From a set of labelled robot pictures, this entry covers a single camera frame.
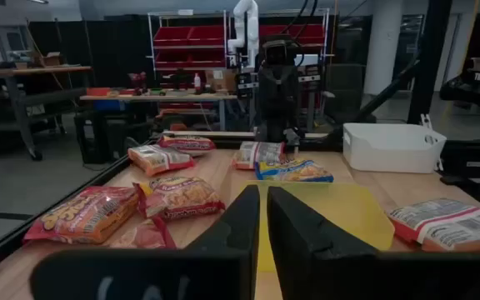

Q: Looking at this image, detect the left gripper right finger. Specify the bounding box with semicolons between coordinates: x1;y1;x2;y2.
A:
267;185;480;300

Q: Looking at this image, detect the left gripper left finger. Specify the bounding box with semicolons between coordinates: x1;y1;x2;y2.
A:
30;184;261;300

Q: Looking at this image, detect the red ramen noodle pack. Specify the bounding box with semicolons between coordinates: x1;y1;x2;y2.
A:
387;197;480;245
132;176;227;222
156;133;218;158
231;140;287;171
109;215;178;250

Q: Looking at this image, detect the blue ramen noodle pack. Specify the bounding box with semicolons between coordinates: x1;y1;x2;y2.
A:
254;157;335;183

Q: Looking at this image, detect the orange ramen noodle pack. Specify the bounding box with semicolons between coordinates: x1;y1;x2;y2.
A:
127;143;196;177
421;216;480;253

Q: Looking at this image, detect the orange Saucy Noodles pack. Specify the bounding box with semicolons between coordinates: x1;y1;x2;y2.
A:
22;185;140;245

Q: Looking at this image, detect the yellow translucent plastic bin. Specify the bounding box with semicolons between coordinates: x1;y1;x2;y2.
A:
239;179;395;273

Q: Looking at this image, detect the red bin shelf rack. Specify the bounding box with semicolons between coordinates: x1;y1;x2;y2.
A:
147;8;331;72

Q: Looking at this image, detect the white pillar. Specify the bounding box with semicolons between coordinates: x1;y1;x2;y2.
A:
362;0;404;96

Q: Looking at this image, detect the wooden workbench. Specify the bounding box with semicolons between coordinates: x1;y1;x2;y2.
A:
79;92;239;133

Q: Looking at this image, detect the black storage case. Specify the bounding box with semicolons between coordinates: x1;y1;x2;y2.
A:
73;110;152;164

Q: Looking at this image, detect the grey desk on casters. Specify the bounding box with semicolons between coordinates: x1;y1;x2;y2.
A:
0;65;93;162

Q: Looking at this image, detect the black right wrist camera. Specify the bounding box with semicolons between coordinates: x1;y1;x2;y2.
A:
262;37;298;66

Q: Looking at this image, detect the black rig post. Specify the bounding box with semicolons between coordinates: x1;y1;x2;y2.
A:
354;0;453;125

